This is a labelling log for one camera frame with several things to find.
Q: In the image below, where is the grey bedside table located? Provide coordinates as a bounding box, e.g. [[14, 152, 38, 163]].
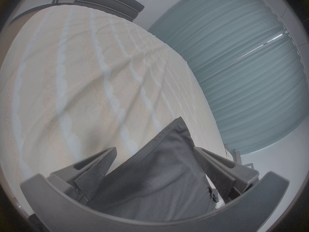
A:
[[233, 148, 242, 164]]

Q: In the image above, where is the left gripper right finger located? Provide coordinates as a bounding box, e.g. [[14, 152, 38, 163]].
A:
[[194, 147, 260, 199]]

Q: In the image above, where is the blue-green curtain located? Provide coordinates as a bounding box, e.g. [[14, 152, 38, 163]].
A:
[[147, 0, 308, 155]]

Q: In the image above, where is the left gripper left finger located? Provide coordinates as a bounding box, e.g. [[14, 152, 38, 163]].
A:
[[49, 147, 117, 201]]

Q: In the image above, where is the bed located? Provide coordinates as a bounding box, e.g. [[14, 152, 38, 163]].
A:
[[0, 3, 254, 212]]

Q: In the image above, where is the black T-shirt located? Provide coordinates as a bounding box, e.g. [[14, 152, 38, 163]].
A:
[[86, 116, 220, 221]]

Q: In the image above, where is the black chest of drawers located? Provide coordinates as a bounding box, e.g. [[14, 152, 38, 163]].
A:
[[49, 0, 145, 22]]

